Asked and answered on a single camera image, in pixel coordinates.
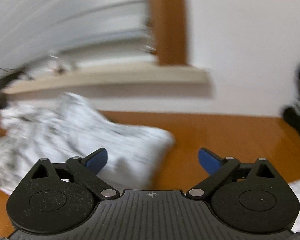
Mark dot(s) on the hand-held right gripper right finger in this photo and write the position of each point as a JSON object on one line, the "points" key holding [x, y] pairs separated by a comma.
{"points": [[208, 160]]}

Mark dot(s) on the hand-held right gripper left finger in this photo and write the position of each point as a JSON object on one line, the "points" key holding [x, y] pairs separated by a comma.
{"points": [[97, 160]]}

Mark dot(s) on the white patterned pajama pants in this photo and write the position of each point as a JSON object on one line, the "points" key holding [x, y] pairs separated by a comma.
{"points": [[65, 130]]}

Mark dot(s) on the beige window sill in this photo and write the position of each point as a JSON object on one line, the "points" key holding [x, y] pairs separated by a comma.
{"points": [[115, 78]]}

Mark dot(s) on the white window blinds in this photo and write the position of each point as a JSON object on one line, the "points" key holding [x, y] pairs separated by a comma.
{"points": [[65, 17]]}

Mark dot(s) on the wooden window frame post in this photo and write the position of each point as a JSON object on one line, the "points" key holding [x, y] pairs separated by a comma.
{"points": [[170, 22]]}

